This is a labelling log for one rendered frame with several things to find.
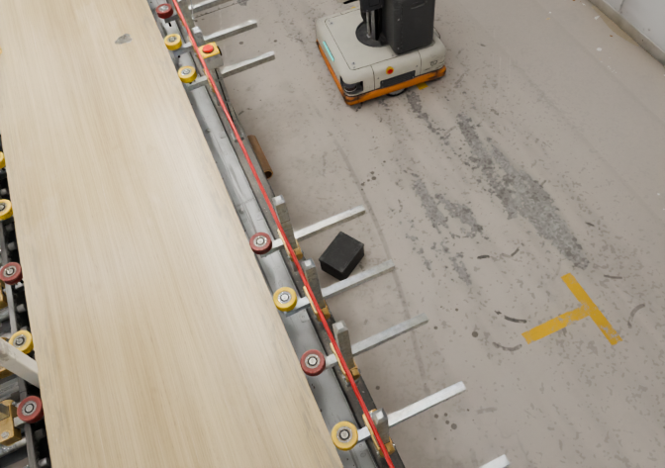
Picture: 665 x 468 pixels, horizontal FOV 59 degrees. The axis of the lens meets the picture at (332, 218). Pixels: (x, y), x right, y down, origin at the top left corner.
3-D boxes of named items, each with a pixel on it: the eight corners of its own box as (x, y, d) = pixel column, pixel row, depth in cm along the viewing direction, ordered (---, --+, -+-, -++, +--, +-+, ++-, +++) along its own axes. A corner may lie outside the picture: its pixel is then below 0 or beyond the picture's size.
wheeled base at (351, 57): (407, 18, 405) (408, -14, 385) (447, 78, 371) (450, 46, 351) (315, 46, 398) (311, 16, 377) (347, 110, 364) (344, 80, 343)
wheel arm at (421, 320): (424, 316, 204) (424, 311, 201) (427, 324, 202) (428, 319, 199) (308, 368, 198) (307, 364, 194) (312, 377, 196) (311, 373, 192)
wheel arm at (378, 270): (391, 263, 220) (391, 257, 217) (395, 270, 218) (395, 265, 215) (283, 311, 214) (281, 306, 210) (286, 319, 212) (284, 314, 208)
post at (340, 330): (352, 372, 207) (342, 318, 167) (356, 381, 205) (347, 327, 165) (343, 376, 206) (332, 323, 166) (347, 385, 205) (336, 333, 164)
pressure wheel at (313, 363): (316, 389, 195) (312, 378, 186) (299, 372, 199) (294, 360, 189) (332, 371, 198) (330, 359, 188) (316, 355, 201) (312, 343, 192)
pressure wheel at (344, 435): (350, 461, 182) (347, 453, 172) (329, 446, 185) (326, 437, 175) (364, 438, 185) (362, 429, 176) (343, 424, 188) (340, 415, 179)
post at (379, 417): (385, 444, 200) (382, 406, 160) (389, 454, 198) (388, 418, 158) (375, 449, 200) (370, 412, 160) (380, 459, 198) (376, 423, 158)
